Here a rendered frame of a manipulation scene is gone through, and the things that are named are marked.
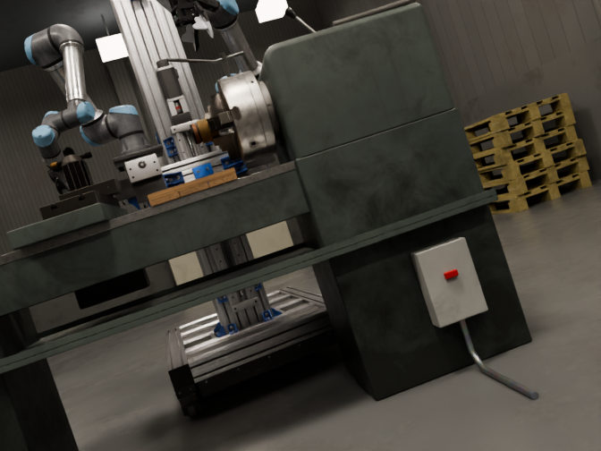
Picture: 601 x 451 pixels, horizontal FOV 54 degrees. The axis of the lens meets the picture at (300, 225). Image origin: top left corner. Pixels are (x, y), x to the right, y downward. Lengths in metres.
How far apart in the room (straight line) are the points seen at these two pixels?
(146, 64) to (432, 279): 1.75
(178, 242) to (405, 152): 0.83
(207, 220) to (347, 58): 0.72
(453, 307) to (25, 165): 9.88
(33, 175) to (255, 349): 8.96
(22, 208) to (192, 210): 9.32
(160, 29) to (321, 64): 1.24
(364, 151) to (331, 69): 0.30
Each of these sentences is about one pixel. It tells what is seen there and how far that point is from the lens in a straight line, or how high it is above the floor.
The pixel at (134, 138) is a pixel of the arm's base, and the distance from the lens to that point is 2.76.
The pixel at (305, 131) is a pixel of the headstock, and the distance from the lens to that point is 2.00.
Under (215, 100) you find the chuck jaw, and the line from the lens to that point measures 2.26.
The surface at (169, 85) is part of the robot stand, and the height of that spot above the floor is 1.44.
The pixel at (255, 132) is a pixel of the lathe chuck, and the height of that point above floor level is 1.00.
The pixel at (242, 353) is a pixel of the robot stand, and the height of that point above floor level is 0.18.
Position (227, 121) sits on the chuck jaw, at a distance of 2.08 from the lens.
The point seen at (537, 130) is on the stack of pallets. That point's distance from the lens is 6.08.
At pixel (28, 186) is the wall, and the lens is 11.27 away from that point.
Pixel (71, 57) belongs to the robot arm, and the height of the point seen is 1.56.
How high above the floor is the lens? 0.72
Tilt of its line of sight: 2 degrees down
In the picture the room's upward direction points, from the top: 18 degrees counter-clockwise
